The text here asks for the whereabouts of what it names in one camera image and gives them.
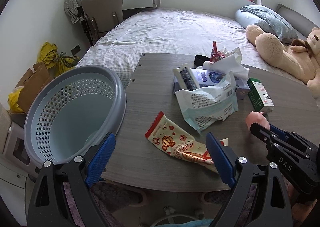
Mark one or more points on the grey cloth on chair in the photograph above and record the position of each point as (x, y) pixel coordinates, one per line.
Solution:
(75, 2)

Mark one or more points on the grey bed headboard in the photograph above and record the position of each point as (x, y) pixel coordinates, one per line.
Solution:
(302, 25)

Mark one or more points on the right hand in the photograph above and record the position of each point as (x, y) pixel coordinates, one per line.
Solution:
(301, 210)

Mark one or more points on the green white medicine box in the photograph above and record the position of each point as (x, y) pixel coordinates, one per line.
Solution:
(259, 97)

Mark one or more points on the red white snack wrapper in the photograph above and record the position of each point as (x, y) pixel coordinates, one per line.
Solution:
(176, 142)

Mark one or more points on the purple fuzzy slipper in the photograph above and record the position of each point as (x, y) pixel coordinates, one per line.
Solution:
(115, 196)

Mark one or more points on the yellow plastic bag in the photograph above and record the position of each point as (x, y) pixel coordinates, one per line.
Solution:
(55, 62)

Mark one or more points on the bed with white sheet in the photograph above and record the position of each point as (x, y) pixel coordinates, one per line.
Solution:
(171, 31)

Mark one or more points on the white teal wipes packet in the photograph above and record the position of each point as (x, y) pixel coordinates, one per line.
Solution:
(202, 107)

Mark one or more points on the light blue pillow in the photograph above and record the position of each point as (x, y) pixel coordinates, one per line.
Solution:
(268, 20)

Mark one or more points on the white drawer cabinet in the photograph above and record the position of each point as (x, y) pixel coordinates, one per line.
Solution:
(17, 180)

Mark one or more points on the crumpled white tissue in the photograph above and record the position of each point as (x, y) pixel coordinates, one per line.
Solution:
(230, 63)

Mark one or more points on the grey chair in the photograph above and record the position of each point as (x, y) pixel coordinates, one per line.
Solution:
(98, 17)

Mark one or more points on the grey perforated trash basket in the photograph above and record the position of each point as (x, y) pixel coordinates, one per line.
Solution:
(72, 113)

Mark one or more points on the white desk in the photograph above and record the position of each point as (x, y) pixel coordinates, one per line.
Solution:
(131, 5)

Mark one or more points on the blue cartoon rabbit box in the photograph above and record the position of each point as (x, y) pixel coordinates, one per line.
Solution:
(210, 78)

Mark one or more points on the pink pig toy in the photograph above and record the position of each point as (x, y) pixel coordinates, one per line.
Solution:
(257, 117)

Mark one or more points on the red candy wrapper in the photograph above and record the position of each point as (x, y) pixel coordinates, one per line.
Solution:
(215, 54)

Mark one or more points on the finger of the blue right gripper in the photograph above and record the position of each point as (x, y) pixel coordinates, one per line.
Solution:
(278, 132)

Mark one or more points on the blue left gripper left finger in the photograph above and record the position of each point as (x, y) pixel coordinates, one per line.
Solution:
(97, 158)

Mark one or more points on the large beige teddy bear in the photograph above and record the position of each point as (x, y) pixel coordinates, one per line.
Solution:
(300, 59)

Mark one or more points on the brown cardboard piece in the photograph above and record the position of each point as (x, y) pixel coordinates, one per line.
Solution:
(32, 83)

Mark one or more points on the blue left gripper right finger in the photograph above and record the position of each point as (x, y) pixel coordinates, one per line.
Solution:
(222, 159)

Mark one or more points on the white blue card pack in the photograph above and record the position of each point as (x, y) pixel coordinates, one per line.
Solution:
(184, 79)

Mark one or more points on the small black cup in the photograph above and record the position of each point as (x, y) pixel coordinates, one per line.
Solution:
(199, 60)

